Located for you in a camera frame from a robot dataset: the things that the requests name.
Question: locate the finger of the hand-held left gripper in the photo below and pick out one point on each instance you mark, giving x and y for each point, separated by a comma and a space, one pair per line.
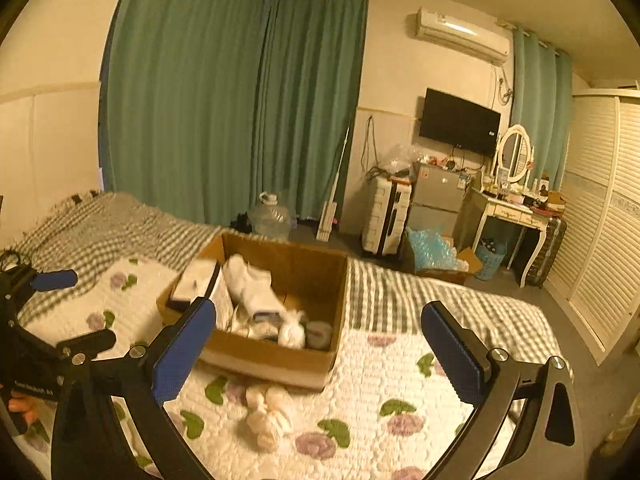
55, 280
92, 342

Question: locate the white cloth bundle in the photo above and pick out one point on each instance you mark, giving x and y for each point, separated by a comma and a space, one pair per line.
292, 330

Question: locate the white sock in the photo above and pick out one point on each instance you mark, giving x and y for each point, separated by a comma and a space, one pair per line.
250, 285

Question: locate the white floral quilt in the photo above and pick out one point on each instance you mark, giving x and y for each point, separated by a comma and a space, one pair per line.
375, 370

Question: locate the air conditioner pipe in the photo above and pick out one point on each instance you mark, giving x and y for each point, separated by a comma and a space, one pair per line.
505, 85

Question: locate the blue basket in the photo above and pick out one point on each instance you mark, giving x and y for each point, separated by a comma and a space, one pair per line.
491, 260

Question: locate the dark suitcase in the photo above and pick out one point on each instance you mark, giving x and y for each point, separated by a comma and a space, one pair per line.
550, 250

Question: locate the narrow green curtain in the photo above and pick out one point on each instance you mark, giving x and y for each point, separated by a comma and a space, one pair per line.
542, 110

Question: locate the blue plastic wrap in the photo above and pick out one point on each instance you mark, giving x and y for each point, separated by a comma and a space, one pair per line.
430, 250

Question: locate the small floor cardboard box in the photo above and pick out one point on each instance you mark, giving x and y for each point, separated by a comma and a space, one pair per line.
450, 272

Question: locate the person's left hand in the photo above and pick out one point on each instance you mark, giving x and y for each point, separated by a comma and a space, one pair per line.
25, 407

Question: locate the black wall television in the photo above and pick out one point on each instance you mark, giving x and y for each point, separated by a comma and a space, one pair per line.
457, 120

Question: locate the white louvred wardrobe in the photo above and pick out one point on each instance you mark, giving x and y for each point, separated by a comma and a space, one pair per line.
600, 235

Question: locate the clear plastic bag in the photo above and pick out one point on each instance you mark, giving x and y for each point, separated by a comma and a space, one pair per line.
400, 157

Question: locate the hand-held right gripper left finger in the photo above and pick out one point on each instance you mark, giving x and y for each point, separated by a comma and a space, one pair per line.
185, 350

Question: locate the clear water jug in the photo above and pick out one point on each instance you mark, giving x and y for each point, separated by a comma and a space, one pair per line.
270, 220

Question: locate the wide green curtain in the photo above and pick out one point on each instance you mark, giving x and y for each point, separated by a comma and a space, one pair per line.
185, 100

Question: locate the white air conditioner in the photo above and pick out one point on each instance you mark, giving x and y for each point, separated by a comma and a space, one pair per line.
460, 35

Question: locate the white mop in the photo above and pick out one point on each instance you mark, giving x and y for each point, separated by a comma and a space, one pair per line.
327, 220

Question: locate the grey small fridge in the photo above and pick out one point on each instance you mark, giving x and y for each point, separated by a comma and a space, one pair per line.
435, 200

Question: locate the brown cardboard box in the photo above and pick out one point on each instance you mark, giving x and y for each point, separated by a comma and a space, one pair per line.
270, 362

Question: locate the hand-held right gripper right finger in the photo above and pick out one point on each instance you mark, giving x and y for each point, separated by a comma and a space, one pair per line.
452, 352

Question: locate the white oval mirror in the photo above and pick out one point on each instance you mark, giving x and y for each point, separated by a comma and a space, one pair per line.
515, 152

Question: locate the white socks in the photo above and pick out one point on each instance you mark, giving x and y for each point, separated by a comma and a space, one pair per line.
270, 417

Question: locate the white dressing table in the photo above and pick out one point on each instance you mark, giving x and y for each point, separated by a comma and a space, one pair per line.
505, 210

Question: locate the white suitcase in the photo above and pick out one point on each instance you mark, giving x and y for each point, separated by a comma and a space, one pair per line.
382, 220

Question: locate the grey cloth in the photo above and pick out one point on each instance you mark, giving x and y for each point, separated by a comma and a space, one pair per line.
319, 335

